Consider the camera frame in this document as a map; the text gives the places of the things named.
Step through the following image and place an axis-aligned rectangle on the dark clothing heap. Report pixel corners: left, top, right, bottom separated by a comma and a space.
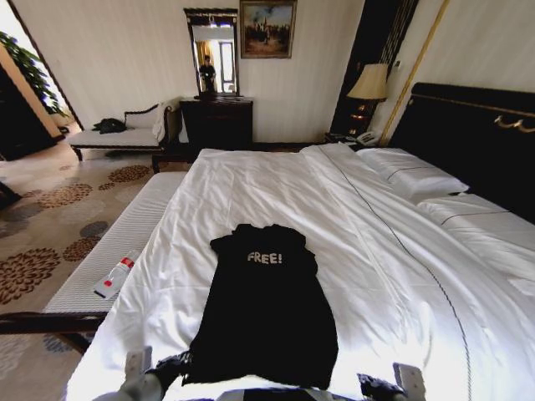
92, 118, 128, 135

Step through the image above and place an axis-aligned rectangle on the robot front shell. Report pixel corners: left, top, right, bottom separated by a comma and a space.
208, 386, 335, 401

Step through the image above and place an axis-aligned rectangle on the dark wooden dresser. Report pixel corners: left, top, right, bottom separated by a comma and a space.
179, 96, 255, 154

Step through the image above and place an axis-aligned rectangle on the dark wooden nightstand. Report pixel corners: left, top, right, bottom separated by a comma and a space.
324, 131, 394, 148

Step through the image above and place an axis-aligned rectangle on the table lamp with cream shade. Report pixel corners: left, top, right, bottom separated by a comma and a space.
345, 63, 390, 134

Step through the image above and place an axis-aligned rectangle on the dark headboard with gold trim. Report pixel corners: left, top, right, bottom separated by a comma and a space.
390, 82, 535, 225

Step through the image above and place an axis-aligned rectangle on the white chaise longue dark frame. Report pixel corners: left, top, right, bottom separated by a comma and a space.
69, 102, 185, 175

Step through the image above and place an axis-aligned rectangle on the white draped cloth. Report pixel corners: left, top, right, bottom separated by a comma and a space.
152, 102, 175, 145

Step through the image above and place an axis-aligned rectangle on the white pillow with dark stripe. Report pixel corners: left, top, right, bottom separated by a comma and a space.
417, 192, 535, 271
354, 146, 471, 206

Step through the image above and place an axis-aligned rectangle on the green leafy plant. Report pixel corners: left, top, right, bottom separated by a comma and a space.
0, 31, 70, 118

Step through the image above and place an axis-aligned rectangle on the dark framed wall mirror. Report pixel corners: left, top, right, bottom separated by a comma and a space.
182, 7, 242, 99

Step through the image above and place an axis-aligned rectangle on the white desk telephone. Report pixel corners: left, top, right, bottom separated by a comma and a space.
354, 130, 382, 146

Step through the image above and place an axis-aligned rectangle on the black T-shirt FREE print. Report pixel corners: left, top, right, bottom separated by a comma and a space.
181, 223, 339, 392

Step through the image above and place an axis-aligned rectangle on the person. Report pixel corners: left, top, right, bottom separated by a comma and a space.
198, 53, 217, 93

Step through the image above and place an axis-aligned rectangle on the white upholstered wooden bench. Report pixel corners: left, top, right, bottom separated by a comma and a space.
0, 170, 193, 354

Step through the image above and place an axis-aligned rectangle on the gold framed painting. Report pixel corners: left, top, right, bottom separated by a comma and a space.
238, 0, 298, 59

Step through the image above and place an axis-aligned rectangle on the dark wooden cabinet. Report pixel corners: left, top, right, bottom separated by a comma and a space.
0, 62, 58, 162

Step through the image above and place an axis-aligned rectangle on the clear plastic bottle red label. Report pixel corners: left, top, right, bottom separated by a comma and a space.
92, 249, 141, 301

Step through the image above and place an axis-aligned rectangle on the white duvet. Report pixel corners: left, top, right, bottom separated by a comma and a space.
66, 144, 535, 401

